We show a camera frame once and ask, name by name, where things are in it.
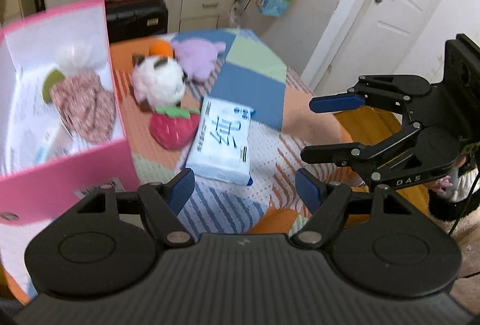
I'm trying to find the strawberry plush toy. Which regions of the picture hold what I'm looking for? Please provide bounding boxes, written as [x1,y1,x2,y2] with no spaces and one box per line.
[149,106,200,151]

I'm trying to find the large blue tissue pack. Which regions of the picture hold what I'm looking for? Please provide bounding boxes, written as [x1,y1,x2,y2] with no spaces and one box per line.
[185,97,255,186]

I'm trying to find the floral fabric pouch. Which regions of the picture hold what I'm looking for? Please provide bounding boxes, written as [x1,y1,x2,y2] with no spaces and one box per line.
[49,72,116,145]

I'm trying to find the panda plush toy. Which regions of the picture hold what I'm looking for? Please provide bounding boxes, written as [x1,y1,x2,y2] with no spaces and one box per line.
[131,53,187,110]

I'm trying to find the small white tissue pack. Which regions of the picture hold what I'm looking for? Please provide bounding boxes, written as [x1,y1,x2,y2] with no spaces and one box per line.
[32,124,73,165]

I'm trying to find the purple plush toy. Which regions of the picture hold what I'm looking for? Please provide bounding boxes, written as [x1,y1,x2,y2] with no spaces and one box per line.
[171,38,226,83]

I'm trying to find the orange plush ball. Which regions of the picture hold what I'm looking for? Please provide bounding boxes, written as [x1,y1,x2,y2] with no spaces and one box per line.
[149,39,174,58]

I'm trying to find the person's right hand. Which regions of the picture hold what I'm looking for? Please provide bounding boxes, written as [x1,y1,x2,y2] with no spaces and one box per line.
[425,176,453,198]

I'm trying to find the patchwork tablecloth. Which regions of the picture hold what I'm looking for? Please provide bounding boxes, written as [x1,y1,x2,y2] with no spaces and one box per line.
[0,27,429,303]

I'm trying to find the pink storage box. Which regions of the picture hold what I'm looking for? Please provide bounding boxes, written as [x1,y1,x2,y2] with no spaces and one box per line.
[1,0,139,226]

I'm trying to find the white door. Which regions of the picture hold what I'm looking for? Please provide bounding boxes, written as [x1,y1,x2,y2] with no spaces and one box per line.
[302,0,441,96]

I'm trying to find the black suitcase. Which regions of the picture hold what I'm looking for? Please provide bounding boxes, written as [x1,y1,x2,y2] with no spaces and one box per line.
[105,0,168,44]

